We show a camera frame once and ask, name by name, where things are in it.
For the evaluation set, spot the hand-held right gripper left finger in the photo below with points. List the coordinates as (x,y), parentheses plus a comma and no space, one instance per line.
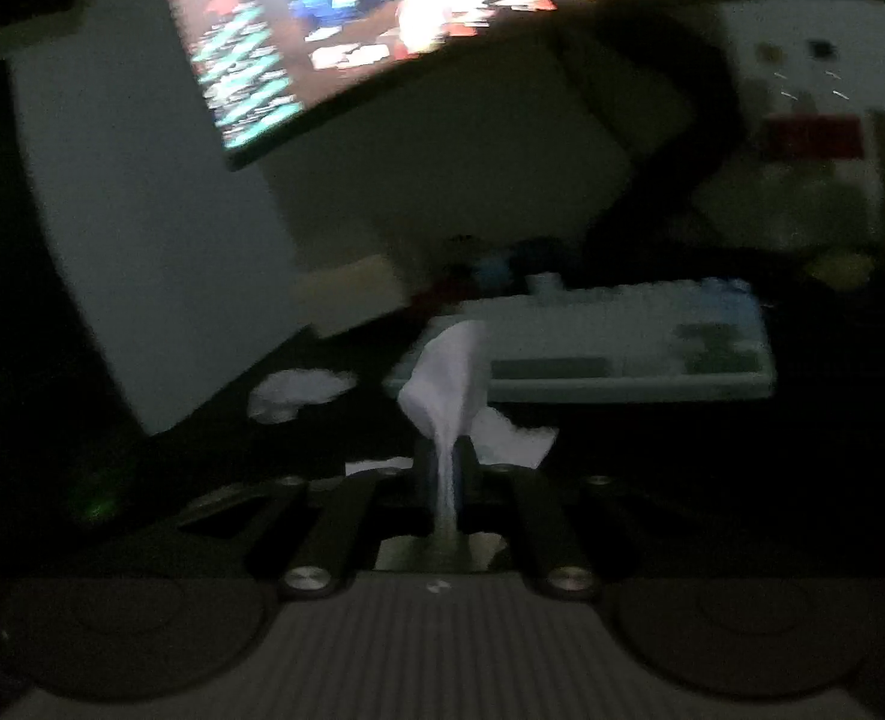
(426,476)

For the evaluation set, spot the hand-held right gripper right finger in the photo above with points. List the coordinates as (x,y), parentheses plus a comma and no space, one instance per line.
(468,476)

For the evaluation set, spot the white tissue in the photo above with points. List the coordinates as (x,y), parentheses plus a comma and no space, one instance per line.
(450,382)
(300,394)

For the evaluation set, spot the white paper scrap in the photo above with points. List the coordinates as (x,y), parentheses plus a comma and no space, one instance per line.
(378,466)

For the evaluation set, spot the crumpled white tissue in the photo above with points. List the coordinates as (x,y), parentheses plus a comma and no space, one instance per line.
(300,394)

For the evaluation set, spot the white computer keyboard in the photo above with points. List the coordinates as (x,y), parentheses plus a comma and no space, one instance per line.
(622,352)

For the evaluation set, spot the beige cardboard box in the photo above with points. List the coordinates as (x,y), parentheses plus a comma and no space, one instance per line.
(352,292)

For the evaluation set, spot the black monitor stand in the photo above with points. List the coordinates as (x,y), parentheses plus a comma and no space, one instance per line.
(675,150)

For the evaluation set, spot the white computer tower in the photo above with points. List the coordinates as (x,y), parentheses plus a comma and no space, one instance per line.
(150,202)

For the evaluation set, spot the curved computer monitor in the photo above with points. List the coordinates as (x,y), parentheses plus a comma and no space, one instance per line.
(487,0)

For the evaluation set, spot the black cap plastic bottle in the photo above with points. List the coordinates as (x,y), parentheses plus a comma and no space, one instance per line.
(836,139)

